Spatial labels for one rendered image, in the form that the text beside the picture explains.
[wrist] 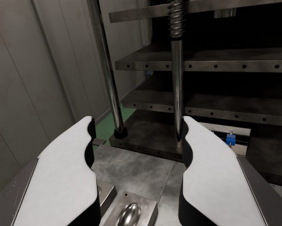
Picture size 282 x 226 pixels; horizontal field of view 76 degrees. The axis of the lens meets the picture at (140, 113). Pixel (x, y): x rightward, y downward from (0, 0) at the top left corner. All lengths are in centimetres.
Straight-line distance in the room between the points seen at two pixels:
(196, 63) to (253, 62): 23
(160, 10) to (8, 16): 159
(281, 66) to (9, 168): 228
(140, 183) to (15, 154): 159
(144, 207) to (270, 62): 76
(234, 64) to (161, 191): 65
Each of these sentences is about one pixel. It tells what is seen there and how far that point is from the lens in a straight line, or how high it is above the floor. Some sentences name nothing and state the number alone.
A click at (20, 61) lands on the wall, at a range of 221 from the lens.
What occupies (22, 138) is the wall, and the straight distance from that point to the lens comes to 227.
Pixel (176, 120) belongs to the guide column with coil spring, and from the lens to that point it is 103.
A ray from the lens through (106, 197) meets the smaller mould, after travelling 86.
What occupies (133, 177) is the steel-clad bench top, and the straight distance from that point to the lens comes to 97.
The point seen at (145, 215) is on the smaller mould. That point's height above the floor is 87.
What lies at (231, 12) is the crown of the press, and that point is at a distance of 115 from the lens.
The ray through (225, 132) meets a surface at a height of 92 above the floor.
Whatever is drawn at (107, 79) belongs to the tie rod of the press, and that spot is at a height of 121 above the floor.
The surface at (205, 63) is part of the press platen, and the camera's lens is 92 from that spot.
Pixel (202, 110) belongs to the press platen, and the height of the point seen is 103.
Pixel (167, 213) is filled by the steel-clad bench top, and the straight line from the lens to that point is 85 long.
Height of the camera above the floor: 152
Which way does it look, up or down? 29 degrees down
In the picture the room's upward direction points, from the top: 8 degrees counter-clockwise
